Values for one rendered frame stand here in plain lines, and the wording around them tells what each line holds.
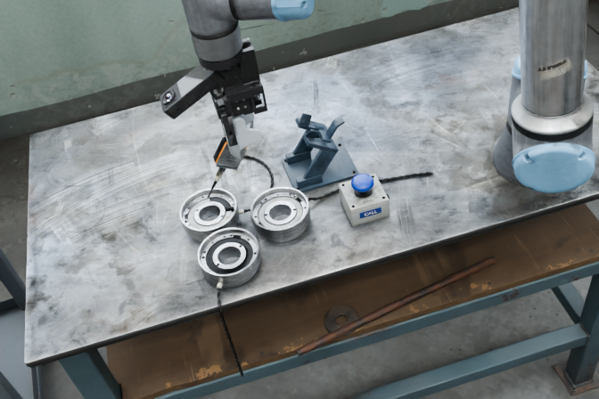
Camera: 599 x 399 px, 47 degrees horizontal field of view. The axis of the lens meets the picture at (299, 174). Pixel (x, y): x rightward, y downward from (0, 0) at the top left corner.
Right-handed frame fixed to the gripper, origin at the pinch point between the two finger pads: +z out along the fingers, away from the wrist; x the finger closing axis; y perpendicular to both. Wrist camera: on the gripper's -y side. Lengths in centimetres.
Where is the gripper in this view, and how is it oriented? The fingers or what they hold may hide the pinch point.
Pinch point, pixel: (231, 148)
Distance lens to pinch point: 121.3
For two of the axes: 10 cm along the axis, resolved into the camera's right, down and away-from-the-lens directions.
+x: -2.9, -6.4, 7.1
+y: 9.5, -2.9, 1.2
